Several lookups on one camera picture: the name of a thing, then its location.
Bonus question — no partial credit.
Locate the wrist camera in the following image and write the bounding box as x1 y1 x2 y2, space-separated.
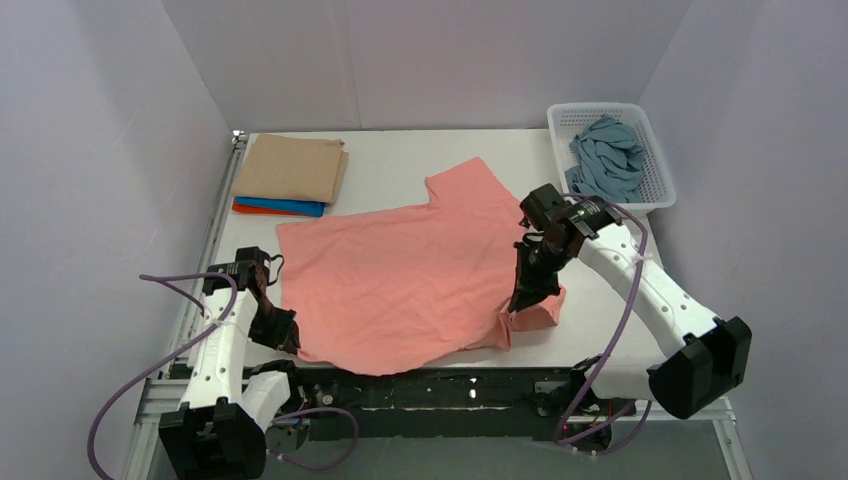
519 183 566 232
206 246 285 299

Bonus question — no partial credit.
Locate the white plastic basket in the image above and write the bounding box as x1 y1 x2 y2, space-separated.
547 102 677 216

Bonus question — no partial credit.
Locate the pink t-shirt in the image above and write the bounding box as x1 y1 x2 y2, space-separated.
277 158 565 376

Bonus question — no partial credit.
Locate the aluminium frame rail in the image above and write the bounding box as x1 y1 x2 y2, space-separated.
122 376 753 480

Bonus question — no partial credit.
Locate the teal crumpled t-shirt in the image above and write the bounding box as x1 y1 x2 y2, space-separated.
564 115 645 204

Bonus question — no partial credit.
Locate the orange folded t-shirt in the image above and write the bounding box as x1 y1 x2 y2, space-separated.
231 203 300 216

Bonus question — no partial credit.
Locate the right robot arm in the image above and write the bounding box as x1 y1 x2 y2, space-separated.
508 222 752 419

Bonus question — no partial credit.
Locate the tan folded t-shirt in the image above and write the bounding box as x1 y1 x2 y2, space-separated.
232 133 349 203

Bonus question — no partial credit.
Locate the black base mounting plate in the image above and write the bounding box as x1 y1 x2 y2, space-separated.
278 367 584 441

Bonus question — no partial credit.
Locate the blue folded t-shirt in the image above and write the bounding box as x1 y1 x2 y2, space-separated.
232 197 326 217

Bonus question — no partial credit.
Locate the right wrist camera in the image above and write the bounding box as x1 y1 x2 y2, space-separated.
519 183 566 232

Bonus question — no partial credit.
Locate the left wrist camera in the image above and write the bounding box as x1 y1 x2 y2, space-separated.
206 246 285 299

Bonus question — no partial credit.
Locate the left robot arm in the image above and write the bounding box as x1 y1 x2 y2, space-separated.
159 288 292 479

